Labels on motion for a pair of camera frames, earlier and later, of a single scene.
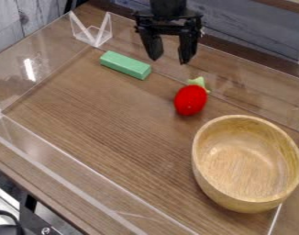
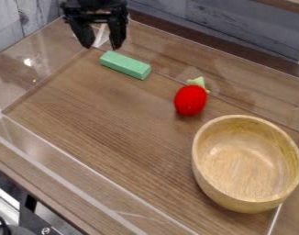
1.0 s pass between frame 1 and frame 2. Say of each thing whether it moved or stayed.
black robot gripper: moved
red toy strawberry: stayed
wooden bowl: stayed
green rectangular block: stayed
